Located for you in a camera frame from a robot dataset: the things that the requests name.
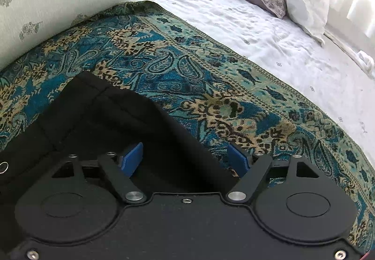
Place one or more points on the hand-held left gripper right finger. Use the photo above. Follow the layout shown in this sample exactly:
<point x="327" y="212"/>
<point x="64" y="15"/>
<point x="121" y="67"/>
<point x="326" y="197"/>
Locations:
<point x="236" y="158"/>

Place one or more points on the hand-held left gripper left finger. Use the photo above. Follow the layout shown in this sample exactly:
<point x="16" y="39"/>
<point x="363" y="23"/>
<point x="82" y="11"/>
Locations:
<point x="132" y="159"/>

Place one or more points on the white bed sheet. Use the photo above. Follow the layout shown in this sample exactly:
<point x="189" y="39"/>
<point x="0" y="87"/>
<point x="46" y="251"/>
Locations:
<point x="249" y="28"/>

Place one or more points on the teal paisley blanket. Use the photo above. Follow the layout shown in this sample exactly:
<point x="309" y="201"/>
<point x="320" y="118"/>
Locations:
<point x="205" y="78"/>

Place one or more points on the white knotted cloth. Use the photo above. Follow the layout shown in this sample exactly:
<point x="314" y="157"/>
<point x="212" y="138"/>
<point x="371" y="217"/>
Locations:
<point x="364" y="59"/>

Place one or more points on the black pants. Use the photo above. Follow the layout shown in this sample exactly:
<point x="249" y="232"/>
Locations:
<point x="117" y="119"/>

